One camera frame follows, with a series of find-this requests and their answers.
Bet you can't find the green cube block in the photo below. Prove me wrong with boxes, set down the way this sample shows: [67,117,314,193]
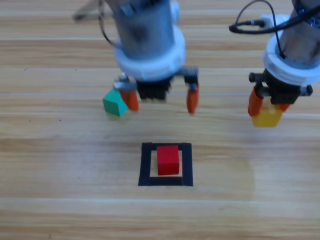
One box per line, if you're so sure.
[102,88,129,117]

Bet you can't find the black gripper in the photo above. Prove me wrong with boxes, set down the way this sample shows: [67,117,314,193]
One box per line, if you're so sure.
[113,65,200,115]
[247,68,314,118]

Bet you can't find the yellow cube block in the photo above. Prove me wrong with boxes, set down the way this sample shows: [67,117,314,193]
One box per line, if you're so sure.
[251,103,284,128]

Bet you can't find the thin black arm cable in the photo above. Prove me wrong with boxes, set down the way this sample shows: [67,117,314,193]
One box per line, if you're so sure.
[98,0,119,48]
[235,0,287,60]

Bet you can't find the black tape square outline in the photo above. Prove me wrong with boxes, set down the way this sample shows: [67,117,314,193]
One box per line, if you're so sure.
[137,142,194,187]

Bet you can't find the red cube block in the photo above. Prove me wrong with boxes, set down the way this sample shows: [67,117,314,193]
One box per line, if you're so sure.
[156,145,181,176]

